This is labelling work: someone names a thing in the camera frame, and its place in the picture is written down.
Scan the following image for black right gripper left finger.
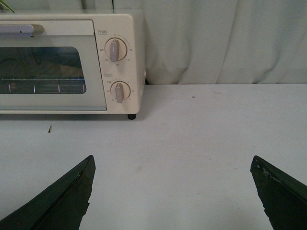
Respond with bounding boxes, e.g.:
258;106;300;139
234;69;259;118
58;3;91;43
0;155;95;230

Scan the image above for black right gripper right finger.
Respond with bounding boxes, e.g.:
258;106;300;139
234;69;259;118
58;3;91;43
250;156;307;230

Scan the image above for oven glass door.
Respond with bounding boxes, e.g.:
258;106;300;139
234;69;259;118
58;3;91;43
0;19;106;111

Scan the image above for grey door handle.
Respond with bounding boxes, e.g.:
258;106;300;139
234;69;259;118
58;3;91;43
0;24;45;37

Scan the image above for cream toaster oven body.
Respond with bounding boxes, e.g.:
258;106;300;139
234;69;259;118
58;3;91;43
0;9;146;120

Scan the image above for lower timer knob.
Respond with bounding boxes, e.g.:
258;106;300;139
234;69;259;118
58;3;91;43
110;81;131;104

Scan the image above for upper temperature knob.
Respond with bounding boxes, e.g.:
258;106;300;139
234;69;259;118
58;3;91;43
105;38;128;62

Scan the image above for white curtain backdrop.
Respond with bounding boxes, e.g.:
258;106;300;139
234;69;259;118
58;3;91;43
79;0;307;85

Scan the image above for green plant leaves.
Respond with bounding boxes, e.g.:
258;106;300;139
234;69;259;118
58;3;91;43
0;0;15;13

